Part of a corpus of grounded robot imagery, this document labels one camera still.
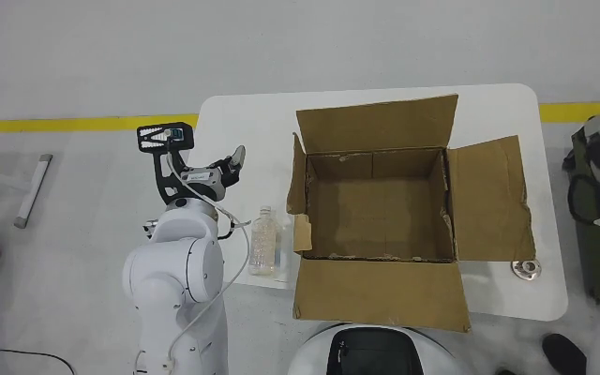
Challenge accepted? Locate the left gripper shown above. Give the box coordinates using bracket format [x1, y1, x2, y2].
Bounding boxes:
[179, 144, 248, 203]

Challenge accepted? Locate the clear plastic bottle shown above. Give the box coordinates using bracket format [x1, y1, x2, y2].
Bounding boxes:
[247, 204, 280, 278]

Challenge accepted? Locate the clear bottle with blue label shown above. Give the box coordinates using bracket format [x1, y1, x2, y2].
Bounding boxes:
[274, 213, 295, 284]

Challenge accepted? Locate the large brown cardboard carton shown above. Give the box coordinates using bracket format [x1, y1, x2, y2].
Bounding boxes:
[286, 93, 537, 335]

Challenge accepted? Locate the white tube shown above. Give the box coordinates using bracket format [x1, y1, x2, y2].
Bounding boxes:
[12, 153, 54, 231]

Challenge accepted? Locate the robot body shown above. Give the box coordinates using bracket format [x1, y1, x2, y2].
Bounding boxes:
[287, 322, 466, 375]

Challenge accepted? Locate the dark green bag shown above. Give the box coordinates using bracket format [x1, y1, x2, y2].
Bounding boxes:
[561, 114, 600, 302]

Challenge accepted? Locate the person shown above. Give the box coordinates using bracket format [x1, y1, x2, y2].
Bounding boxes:
[541, 332, 600, 375]

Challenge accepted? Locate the thin white cable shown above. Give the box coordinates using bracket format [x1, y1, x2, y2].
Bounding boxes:
[132, 150, 252, 375]

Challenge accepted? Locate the black cable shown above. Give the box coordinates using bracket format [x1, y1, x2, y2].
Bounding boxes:
[0, 348, 77, 375]

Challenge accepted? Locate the metal flange ring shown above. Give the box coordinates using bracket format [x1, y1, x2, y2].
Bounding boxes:
[510, 258, 543, 282]

